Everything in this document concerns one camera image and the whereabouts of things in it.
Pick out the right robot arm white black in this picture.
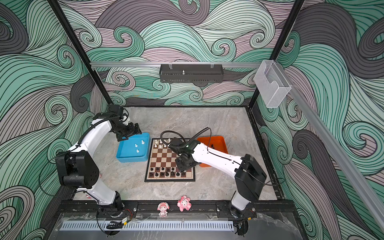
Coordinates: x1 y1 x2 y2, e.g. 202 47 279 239
160 127 267 218

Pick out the black perforated wall shelf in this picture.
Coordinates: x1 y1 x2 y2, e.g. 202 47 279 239
159 65 224 86

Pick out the white slotted cable duct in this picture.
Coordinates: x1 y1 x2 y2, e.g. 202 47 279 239
59 220 234 232

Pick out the pink hooded doll figurine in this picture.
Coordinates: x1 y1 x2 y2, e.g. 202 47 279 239
157 202 170 218

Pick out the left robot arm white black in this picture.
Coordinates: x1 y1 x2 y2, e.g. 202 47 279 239
55 104 142 211

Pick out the orange plastic tray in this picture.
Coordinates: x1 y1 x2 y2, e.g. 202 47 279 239
192 136 229 169

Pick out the black front mounting rail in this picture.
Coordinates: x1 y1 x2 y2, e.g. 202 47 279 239
56 199 298 220

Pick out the blue plastic tray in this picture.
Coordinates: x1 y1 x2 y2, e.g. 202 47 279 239
116 133 151 163

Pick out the folding chessboard brown cream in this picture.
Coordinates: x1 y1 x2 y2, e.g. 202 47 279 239
144 139 196 183

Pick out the aluminium rail back wall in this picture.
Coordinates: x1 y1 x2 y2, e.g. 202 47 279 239
90 61 261 69

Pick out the pink pig plush figurine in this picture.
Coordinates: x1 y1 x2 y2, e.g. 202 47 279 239
177 195 192 212

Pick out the aluminium rail wall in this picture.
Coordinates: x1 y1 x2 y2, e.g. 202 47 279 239
276 63 384 230
90 61 261 69

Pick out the aluminium rail right wall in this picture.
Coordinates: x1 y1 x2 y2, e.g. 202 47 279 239
276 63 384 230

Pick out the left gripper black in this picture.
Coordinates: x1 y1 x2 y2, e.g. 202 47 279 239
113 122 142 141

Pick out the clear acrylic wall holder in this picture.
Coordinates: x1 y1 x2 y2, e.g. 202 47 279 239
254 60 292 108

